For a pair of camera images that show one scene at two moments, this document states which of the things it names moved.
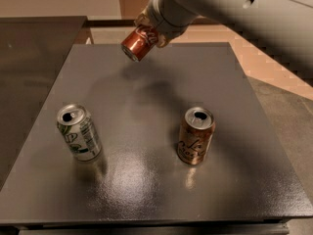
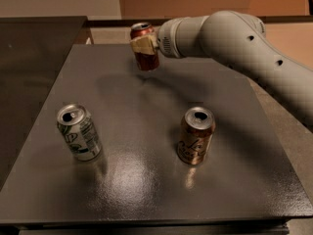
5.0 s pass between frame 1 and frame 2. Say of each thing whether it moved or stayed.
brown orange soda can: stayed
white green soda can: stayed
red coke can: moved
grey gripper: moved
